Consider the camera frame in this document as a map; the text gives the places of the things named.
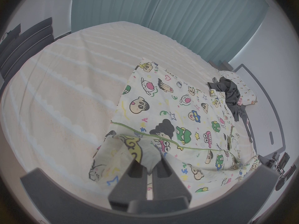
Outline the white printed pillow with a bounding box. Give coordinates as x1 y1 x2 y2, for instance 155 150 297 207
220 70 257 105

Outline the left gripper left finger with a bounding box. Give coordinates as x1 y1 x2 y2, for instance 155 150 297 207
108 159 148 213

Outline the white printed pyjama top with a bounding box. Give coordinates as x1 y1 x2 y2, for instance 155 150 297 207
88 57 261 200

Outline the grey bedside table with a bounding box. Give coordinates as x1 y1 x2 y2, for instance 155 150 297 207
209 60 233 71

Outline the black chest of drawers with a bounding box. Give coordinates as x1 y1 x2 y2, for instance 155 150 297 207
0 17 55 79

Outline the blue-green curtain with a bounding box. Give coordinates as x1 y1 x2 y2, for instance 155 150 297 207
70 0 271 65

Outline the bed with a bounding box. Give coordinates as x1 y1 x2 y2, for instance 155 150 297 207
0 21 286 209

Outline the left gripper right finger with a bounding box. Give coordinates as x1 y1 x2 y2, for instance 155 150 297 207
152 151 192 209

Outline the black garment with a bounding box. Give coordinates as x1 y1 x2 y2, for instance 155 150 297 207
208 77 241 107

